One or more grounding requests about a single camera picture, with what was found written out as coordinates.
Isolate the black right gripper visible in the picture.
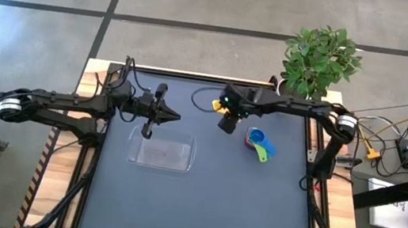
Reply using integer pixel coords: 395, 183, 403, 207
214, 81, 269, 140

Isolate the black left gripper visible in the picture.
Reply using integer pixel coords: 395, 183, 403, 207
126, 78, 186, 145

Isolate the small blue measuring cup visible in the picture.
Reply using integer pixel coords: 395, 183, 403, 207
249, 128, 273, 150

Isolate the green measuring cup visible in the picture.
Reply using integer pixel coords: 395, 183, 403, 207
251, 142, 272, 165

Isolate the teal measuring cup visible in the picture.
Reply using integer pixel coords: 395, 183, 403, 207
245, 126, 280, 158

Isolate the clear plastic basket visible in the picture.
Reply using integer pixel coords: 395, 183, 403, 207
124, 122, 200, 176

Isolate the white ribbed plant pot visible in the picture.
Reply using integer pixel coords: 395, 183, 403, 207
274, 77, 295, 100

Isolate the green leafy plant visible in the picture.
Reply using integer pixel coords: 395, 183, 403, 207
275, 19, 368, 108

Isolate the black power strip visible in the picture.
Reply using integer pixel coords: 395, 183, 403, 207
392, 136, 408, 169

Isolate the white paper box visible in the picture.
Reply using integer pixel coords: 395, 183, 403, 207
361, 177, 408, 228

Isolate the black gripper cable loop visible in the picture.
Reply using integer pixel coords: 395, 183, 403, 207
188, 83, 226, 116

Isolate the black metal table frame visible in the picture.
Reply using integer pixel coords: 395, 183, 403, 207
17, 49, 391, 228

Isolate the yellow cable plug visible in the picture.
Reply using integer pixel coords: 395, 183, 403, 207
353, 124, 386, 163

